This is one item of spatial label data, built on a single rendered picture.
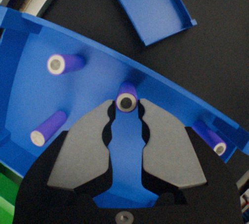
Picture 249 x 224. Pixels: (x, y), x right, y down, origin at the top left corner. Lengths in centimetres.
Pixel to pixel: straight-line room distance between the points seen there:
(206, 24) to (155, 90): 53
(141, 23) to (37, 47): 45
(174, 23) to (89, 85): 49
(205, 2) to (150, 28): 27
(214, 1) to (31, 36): 68
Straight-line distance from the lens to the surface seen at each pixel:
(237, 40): 77
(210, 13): 71
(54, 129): 18
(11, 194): 37
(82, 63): 18
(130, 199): 29
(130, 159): 23
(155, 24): 61
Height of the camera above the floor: 59
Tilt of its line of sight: 76 degrees down
